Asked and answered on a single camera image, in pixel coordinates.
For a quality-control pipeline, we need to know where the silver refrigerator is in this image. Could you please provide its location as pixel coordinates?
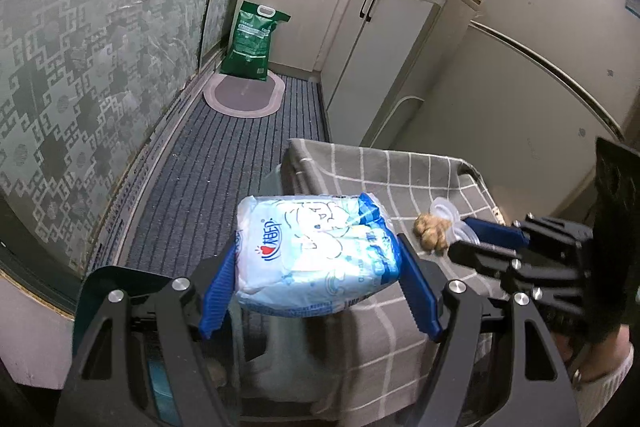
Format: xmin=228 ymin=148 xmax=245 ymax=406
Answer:
xmin=360 ymin=0 xmax=640 ymax=228

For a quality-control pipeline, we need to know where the oval grey floor mat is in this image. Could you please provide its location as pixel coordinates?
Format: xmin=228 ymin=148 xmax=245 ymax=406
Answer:
xmin=202 ymin=72 xmax=287 ymax=118

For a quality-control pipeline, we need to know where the blue white tissue packet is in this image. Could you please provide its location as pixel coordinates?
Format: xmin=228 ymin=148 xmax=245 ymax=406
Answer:
xmin=234 ymin=192 xmax=403 ymax=319

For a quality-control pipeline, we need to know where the person's right hand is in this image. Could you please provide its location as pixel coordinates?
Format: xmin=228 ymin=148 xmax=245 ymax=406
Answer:
xmin=564 ymin=338 xmax=633 ymax=384

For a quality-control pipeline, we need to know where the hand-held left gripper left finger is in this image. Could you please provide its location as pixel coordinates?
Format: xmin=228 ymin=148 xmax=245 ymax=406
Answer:
xmin=59 ymin=243 xmax=238 ymax=427

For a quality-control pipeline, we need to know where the brown ball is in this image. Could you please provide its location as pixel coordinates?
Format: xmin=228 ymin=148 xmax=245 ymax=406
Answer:
xmin=412 ymin=213 xmax=451 ymax=256

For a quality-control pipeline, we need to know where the white cable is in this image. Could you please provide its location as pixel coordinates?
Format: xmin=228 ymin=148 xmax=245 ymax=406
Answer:
xmin=367 ymin=94 xmax=418 ymax=148

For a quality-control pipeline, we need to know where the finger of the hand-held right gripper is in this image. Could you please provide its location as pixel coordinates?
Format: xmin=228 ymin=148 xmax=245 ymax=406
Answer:
xmin=462 ymin=216 xmax=531 ymax=249
xmin=446 ymin=239 xmax=517 ymax=281

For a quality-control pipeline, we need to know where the person's right forearm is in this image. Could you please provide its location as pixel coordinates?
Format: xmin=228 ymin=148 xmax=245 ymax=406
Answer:
xmin=570 ymin=347 xmax=636 ymax=427

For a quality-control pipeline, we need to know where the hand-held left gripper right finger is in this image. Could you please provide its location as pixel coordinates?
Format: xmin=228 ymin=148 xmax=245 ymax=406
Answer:
xmin=396 ymin=233 xmax=581 ymax=427

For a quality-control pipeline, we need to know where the striped blue floor mat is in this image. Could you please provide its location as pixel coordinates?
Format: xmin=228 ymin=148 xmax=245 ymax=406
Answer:
xmin=97 ymin=74 xmax=331 ymax=288

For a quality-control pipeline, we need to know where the green rice bag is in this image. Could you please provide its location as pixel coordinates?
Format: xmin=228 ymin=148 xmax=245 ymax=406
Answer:
xmin=220 ymin=0 xmax=292 ymax=82

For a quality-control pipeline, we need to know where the grey checked tablecloth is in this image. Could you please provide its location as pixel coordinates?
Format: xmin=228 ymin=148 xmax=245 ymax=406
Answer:
xmin=280 ymin=138 xmax=503 ymax=427

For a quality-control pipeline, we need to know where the clear plastic lid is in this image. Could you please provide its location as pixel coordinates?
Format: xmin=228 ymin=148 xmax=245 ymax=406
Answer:
xmin=429 ymin=198 xmax=481 ymax=253

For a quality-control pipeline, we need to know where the white kitchen cabinet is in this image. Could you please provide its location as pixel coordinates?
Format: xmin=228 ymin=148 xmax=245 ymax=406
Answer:
xmin=320 ymin=0 xmax=483 ymax=148
xmin=242 ymin=0 xmax=358 ymax=72

